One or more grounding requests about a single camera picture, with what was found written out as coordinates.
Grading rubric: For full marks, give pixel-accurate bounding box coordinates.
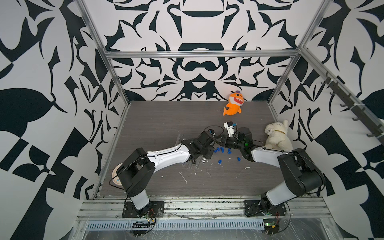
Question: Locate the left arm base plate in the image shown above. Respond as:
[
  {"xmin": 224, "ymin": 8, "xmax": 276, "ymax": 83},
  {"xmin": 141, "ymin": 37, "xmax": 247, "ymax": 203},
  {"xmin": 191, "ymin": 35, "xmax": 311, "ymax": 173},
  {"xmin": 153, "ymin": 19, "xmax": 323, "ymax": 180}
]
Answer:
[{"xmin": 122, "ymin": 201, "xmax": 165, "ymax": 218}]

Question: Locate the orange shark plush toy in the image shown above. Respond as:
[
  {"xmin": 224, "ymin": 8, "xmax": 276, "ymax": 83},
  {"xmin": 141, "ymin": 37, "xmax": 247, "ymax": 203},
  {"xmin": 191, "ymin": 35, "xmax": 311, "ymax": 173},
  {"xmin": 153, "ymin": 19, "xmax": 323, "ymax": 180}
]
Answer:
[{"xmin": 223, "ymin": 91, "xmax": 245, "ymax": 116}]

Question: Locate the beige round toy clock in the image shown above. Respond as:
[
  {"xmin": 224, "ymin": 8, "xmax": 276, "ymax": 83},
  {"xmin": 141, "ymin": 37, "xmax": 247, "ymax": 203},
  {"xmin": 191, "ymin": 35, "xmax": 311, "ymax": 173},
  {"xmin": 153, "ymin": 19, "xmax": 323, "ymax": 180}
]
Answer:
[{"xmin": 111, "ymin": 163, "xmax": 122, "ymax": 188}]

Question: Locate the white dog plush toy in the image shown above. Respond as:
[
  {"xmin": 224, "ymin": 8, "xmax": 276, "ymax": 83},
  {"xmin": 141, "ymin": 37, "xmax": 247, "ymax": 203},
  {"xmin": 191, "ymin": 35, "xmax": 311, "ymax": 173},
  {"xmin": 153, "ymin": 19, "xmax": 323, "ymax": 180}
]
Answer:
[{"xmin": 263, "ymin": 120, "xmax": 293, "ymax": 152}]

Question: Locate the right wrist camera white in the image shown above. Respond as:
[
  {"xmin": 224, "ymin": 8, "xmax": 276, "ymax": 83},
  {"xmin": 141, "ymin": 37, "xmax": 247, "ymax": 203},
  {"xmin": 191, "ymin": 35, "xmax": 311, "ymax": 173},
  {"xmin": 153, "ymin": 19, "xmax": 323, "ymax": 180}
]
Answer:
[{"xmin": 224, "ymin": 122, "xmax": 237, "ymax": 138}]

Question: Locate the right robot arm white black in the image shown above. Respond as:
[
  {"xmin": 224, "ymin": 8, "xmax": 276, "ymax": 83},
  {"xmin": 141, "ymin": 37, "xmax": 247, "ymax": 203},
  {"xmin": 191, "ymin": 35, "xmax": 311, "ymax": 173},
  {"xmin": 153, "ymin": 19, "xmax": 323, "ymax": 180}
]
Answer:
[{"xmin": 214, "ymin": 128, "xmax": 326, "ymax": 214}]

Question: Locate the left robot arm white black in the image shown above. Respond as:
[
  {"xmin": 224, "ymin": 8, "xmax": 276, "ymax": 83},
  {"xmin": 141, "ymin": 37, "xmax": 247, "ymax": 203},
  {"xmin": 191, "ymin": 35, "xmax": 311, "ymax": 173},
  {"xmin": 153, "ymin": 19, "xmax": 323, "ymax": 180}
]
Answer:
[{"xmin": 110, "ymin": 129, "xmax": 216, "ymax": 213}]

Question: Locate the black wall hook rail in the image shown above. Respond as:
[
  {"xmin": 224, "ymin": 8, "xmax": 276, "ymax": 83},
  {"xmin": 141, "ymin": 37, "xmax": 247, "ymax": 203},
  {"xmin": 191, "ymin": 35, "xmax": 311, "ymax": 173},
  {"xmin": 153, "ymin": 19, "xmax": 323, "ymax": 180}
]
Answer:
[{"xmin": 322, "ymin": 72, "xmax": 384, "ymax": 145}]

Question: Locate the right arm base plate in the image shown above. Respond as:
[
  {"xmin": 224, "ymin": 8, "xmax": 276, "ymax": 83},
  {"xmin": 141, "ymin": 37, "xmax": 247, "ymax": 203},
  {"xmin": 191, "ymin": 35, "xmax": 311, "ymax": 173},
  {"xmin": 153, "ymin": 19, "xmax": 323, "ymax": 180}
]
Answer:
[{"xmin": 244, "ymin": 198, "xmax": 287, "ymax": 217}]

